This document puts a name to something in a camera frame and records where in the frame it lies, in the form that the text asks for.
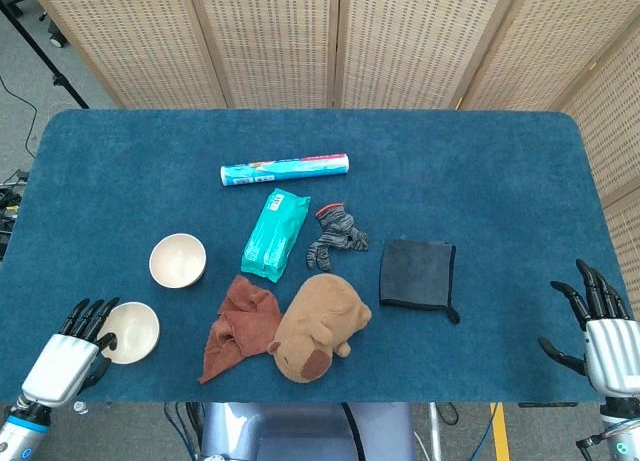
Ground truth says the cream plastic bowl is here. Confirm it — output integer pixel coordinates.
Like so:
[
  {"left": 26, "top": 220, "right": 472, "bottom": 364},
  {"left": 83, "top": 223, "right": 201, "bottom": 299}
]
[
  {"left": 148, "top": 233, "right": 207, "bottom": 289},
  {"left": 97, "top": 301, "right": 161, "bottom": 366}
]

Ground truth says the rust brown cloth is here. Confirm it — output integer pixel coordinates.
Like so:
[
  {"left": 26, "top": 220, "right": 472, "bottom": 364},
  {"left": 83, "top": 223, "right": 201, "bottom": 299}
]
[{"left": 198, "top": 274, "right": 285, "bottom": 385}]

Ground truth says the white metal table leg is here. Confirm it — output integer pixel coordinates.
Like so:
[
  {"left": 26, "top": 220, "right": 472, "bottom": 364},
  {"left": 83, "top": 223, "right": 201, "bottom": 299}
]
[{"left": 427, "top": 403, "right": 444, "bottom": 461}]

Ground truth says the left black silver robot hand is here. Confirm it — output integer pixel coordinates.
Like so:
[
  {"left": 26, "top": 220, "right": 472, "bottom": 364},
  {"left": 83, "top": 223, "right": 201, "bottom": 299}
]
[{"left": 22, "top": 296, "right": 121, "bottom": 407}]

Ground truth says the blue velvet table cover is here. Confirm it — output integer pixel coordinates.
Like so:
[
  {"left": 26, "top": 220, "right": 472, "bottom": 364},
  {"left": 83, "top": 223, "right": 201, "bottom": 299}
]
[{"left": 0, "top": 108, "right": 629, "bottom": 405}]

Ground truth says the grey caster wheel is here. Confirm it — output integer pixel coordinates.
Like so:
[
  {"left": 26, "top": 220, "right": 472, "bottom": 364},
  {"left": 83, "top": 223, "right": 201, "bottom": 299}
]
[{"left": 46, "top": 20, "right": 70, "bottom": 48}]

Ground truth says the blue cable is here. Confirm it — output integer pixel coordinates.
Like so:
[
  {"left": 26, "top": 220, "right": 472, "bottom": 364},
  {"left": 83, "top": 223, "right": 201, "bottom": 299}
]
[
  {"left": 468, "top": 403, "right": 502, "bottom": 461},
  {"left": 163, "top": 403, "right": 201, "bottom": 461}
]

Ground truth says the woven rattan screen panel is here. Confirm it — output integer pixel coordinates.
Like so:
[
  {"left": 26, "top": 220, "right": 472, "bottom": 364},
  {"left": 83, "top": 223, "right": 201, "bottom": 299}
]
[
  {"left": 457, "top": 0, "right": 640, "bottom": 113},
  {"left": 189, "top": 0, "right": 344, "bottom": 110},
  {"left": 559, "top": 30, "right": 640, "bottom": 202},
  {"left": 24, "top": 0, "right": 231, "bottom": 110},
  {"left": 332, "top": 0, "right": 524, "bottom": 111},
  {"left": 602, "top": 185, "right": 640, "bottom": 302}
]

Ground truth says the thin black floor cable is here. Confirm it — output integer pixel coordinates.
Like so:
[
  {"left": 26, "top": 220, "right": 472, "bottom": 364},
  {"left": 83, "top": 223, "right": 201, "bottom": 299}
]
[{"left": 0, "top": 74, "right": 39, "bottom": 158}]

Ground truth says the teal wet wipes pack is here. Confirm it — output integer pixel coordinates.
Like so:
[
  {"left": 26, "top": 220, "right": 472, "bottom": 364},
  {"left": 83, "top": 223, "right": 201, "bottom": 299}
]
[{"left": 240, "top": 187, "right": 311, "bottom": 284}]

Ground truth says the grey towel with black trim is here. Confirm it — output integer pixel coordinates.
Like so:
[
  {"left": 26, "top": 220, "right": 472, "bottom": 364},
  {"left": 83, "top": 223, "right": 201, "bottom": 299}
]
[{"left": 378, "top": 238, "right": 461, "bottom": 325}]

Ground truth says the blue plastic wrap roll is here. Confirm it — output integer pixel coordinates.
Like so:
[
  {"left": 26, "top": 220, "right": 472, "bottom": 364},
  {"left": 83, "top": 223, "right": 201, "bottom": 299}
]
[{"left": 219, "top": 152, "right": 350, "bottom": 188}]

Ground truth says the grey blue robot torso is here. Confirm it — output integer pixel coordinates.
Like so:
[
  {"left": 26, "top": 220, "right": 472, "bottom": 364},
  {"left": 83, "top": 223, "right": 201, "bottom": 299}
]
[{"left": 199, "top": 401, "right": 416, "bottom": 461}]

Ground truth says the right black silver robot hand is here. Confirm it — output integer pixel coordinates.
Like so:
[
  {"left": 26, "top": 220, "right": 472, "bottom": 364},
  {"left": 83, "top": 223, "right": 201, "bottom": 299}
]
[{"left": 537, "top": 258, "right": 640, "bottom": 397}]

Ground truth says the black cable on torso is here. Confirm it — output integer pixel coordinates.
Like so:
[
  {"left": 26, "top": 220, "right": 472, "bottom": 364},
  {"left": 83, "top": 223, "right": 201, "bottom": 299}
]
[{"left": 341, "top": 403, "right": 365, "bottom": 461}]

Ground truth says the grey striped sock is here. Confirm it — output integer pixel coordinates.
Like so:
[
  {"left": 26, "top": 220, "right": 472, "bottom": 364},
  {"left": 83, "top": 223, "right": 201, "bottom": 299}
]
[{"left": 305, "top": 203, "right": 370, "bottom": 273}]

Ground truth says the black tripod stand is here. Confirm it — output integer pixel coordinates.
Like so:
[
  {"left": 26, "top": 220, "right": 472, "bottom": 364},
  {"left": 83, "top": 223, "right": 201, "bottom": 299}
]
[{"left": 0, "top": 0, "right": 90, "bottom": 110}]

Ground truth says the brown capybara plush toy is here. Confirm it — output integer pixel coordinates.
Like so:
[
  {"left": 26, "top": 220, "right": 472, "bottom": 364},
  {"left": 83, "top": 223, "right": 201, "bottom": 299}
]
[{"left": 267, "top": 273, "right": 373, "bottom": 384}]

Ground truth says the black equipment with cables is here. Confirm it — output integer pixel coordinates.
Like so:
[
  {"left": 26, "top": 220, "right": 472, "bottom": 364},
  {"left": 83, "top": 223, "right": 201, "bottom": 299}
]
[{"left": 0, "top": 168, "right": 29, "bottom": 262}]

